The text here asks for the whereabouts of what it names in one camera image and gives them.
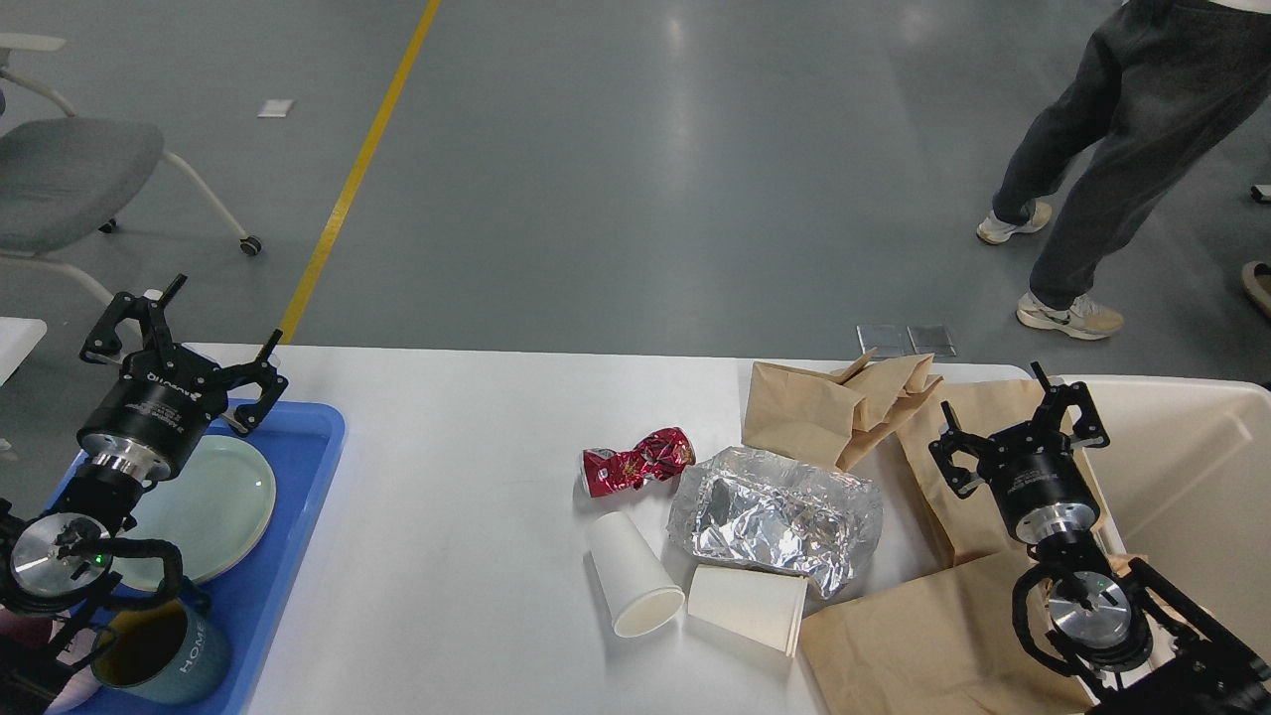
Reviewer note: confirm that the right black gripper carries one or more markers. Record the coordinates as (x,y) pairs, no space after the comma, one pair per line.
(1038,482)

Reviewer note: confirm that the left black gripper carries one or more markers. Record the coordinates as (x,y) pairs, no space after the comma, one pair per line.
(164,400)

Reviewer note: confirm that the light green plate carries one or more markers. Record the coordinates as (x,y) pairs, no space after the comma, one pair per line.
(215,511)

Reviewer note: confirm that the small brown paper bag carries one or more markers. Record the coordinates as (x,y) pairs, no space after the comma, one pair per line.
(834,419)

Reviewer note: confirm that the large brown paper bag front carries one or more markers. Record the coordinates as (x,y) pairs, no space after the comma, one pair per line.
(942,644)

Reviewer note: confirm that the dark teal mug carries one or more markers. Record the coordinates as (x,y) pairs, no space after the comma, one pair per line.
(172,654)

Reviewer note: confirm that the pink mug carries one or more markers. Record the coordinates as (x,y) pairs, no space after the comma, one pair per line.
(37,642)

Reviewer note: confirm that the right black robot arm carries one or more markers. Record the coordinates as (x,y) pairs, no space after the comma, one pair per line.
(1135,641)

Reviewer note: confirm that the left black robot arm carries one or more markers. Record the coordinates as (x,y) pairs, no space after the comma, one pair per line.
(75,557)

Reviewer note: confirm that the brown paper bag under gripper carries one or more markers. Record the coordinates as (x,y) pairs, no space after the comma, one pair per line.
(974,526)

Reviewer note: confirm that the blue plastic tray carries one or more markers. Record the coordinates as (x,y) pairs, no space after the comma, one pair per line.
(302,442)

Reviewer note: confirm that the beige plastic bin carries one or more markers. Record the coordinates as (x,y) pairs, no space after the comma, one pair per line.
(1185,482)

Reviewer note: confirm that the white side table corner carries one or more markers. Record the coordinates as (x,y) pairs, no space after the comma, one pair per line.
(19,337)

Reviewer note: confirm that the grey office chair left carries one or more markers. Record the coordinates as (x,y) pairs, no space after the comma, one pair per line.
(65,177)

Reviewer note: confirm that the crumpled aluminium foil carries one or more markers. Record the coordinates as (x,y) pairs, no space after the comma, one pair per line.
(750,508)

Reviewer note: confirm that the crushed red can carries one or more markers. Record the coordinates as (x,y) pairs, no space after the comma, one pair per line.
(658,457)

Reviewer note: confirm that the white paper cup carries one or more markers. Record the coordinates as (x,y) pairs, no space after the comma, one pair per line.
(640,595)

